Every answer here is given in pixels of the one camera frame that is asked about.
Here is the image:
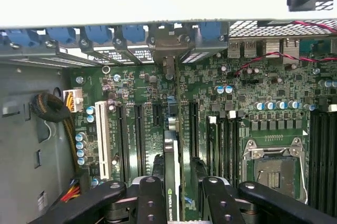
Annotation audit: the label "silver network port block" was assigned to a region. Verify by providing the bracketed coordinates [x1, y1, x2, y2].
[282, 38, 301, 64]

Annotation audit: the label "green motherboard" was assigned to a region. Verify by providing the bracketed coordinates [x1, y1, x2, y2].
[62, 58, 337, 224]

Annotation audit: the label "teal port connector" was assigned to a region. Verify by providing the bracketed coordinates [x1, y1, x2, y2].
[299, 40, 337, 54]

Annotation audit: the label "short black expansion slot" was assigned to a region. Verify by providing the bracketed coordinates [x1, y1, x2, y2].
[152, 103, 163, 127]

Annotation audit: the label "white power connector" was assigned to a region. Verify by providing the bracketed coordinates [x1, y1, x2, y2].
[63, 89, 84, 113]

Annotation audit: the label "open black PC case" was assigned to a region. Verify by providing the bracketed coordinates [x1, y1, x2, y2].
[0, 20, 337, 224]

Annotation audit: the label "metal locking lever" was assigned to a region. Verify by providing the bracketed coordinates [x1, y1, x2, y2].
[299, 151, 309, 205]

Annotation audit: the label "silver USB port block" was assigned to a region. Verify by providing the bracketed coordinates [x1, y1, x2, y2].
[227, 40, 242, 58]
[243, 40, 257, 58]

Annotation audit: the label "long black expansion slot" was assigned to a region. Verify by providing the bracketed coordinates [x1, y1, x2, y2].
[189, 100, 200, 158]
[116, 103, 130, 180]
[133, 104, 147, 176]

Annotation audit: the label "white expansion slot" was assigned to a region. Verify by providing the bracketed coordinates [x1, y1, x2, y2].
[94, 100, 113, 180]

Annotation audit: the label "main power plug coloured wires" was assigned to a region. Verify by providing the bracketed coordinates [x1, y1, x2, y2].
[59, 168, 92, 203]

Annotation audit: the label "CPU socket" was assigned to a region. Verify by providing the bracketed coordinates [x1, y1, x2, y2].
[242, 137, 309, 205]

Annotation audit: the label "black braided power cable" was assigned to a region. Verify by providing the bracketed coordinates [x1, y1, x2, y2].
[30, 92, 80, 172]

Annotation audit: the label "red black twisted wire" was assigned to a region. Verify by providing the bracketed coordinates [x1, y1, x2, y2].
[234, 20, 337, 76]

